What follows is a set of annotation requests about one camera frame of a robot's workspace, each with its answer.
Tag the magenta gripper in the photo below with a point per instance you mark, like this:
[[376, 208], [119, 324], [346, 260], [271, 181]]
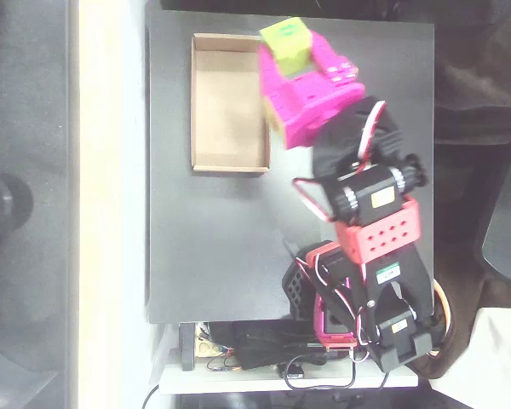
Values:
[[297, 99]]

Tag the green cube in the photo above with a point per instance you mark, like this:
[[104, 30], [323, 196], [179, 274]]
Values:
[[287, 44]]

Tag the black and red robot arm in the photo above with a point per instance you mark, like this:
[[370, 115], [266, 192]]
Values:
[[379, 200]]

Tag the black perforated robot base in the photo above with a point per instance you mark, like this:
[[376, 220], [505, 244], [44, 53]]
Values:
[[296, 294]]

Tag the cardboard box tray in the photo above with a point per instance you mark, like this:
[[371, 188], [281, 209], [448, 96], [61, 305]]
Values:
[[225, 111]]

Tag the brown jacket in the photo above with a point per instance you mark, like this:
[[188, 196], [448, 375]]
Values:
[[485, 64]]

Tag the black office chair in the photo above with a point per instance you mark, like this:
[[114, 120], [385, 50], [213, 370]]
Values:
[[504, 230]]

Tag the small wooden piece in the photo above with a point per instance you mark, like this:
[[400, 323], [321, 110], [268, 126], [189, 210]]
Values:
[[204, 348]]

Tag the small black controller board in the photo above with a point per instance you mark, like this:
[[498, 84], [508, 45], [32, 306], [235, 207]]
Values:
[[294, 371]]

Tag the brown bag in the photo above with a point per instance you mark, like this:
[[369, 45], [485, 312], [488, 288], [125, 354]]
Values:
[[451, 341]]

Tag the white shelf board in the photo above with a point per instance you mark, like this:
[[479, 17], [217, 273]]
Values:
[[238, 380]]

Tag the white cloth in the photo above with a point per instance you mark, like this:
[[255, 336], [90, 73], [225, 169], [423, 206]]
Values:
[[494, 358]]

